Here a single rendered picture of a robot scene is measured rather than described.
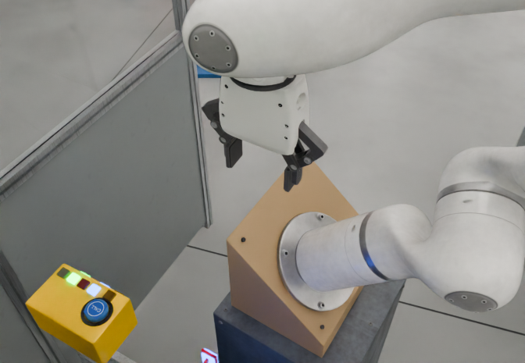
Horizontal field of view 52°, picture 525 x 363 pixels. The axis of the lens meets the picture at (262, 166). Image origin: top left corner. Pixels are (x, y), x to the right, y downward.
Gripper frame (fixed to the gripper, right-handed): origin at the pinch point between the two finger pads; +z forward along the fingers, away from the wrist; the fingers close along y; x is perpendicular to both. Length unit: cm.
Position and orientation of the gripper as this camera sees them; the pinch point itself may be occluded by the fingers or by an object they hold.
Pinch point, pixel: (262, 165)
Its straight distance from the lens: 69.7
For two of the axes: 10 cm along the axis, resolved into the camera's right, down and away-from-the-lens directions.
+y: -8.7, -3.5, 3.4
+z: 0.0, 7.0, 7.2
